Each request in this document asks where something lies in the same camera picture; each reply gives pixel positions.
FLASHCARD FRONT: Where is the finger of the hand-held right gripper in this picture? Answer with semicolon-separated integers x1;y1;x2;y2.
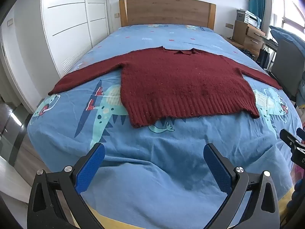
280;128;298;149
296;127;305;146

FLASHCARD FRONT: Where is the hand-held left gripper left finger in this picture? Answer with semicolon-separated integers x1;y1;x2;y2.
27;143;106;229

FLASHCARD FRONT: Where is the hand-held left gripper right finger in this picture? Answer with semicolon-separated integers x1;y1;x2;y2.
203;143;280;229

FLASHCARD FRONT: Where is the dark red knit sweater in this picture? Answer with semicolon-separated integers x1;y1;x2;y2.
48;46;283;128

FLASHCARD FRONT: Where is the blue dinosaur print bed sheet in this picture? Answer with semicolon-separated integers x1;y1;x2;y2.
27;24;303;229

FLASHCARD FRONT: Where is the grey chair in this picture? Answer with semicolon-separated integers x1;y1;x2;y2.
270;37;305;101

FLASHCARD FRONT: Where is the black paper bag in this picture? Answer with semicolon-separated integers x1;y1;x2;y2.
256;48;271;69

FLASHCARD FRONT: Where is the black backpack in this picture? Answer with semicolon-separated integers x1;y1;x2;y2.
241;48;254;59

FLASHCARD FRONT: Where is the blue cushion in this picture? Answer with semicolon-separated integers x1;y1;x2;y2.
269;25;305;52

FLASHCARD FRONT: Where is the wooden drawer cabinet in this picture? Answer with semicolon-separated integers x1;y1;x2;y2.
232;20;268;58

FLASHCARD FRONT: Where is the white printer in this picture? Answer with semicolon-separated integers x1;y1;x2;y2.
237;9;262;27

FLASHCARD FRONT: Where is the long teal curtain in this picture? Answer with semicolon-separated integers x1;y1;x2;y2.
248;0;266;29

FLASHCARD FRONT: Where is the white wardrobe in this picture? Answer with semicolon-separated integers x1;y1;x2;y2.
40;0;110;77

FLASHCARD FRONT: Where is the wooden headboard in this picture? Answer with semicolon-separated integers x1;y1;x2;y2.
119;0;217;30

